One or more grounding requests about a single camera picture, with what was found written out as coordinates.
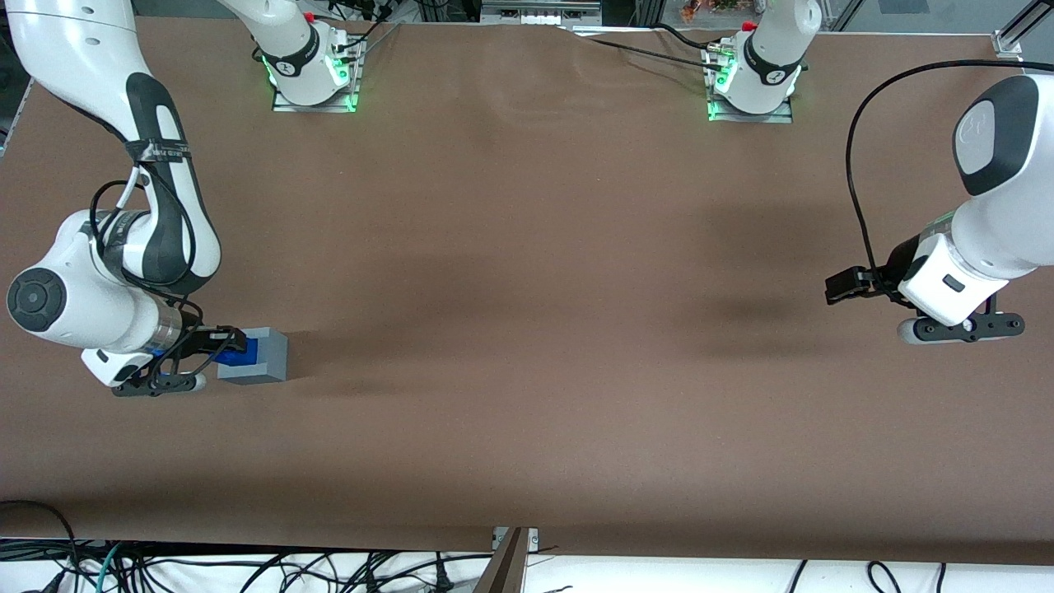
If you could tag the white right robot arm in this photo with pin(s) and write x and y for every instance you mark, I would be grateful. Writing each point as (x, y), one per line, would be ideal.
(74, 41)

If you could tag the silver corner bracket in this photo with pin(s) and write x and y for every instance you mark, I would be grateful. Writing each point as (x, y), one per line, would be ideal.
(1008, 45)

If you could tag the silver frame bracket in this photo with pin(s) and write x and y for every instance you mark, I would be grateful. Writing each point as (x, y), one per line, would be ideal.
(533, 539)

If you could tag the brown table cover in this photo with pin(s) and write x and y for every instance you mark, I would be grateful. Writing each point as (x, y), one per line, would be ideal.
(527, 247)

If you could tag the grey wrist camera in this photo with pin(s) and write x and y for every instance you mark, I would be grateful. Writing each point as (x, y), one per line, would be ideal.
(963, 328)
(165, 385)

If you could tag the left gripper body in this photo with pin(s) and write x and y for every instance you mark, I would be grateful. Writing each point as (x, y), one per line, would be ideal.
(895, 265)

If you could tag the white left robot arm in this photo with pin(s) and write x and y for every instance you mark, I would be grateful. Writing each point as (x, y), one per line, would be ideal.
(1005, 222)

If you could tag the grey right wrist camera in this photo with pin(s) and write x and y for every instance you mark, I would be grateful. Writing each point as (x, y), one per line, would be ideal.
(165, 385)

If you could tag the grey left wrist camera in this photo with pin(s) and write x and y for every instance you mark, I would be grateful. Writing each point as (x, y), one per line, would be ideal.
(963, 328)

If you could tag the silver box behind table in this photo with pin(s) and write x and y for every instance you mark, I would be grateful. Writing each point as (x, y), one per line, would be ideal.
(539, 11)

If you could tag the dark aluminium frame bar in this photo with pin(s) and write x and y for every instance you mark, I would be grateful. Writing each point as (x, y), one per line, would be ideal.
(504, 572)

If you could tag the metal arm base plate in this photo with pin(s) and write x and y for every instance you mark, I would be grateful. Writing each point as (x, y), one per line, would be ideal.
(753, 118)
(314, 105)

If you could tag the gray square base block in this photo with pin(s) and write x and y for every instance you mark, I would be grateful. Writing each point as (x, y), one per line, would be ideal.
(270, 354)

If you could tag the blue plastic part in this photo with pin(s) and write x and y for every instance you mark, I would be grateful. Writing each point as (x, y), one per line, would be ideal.
(235, 357)

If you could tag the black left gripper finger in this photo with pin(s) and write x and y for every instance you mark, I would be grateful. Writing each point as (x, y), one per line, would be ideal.
(852, 295)
(856, 278)

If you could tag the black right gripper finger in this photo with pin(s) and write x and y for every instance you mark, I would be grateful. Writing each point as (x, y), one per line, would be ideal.
(216, 335)
(196, 359)

